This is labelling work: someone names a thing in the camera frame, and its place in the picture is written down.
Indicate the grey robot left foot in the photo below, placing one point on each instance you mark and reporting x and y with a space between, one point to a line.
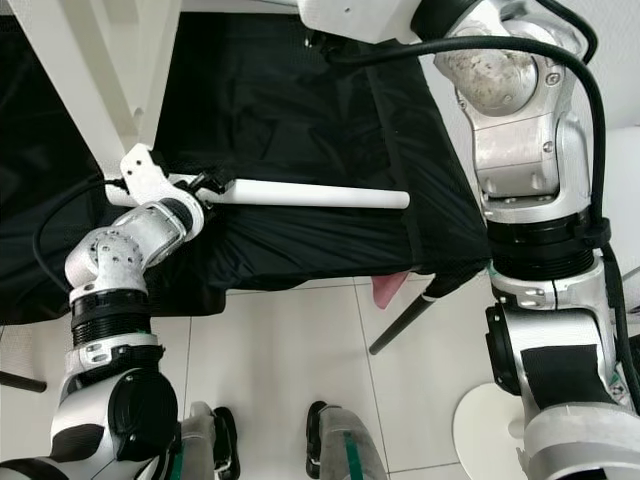
210 445

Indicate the grey robot foot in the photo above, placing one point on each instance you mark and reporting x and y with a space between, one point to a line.
350 448
210 445

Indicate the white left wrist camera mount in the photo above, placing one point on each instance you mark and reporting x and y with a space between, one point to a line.
145 175

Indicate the white plastic children table top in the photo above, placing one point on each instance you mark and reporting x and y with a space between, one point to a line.
100 70

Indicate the pink soft object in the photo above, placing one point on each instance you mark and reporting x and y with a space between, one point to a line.
390 288

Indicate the white round stool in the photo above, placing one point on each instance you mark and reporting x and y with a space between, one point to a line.
485 430

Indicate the grey robot right foot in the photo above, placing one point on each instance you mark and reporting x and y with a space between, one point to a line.
350 448

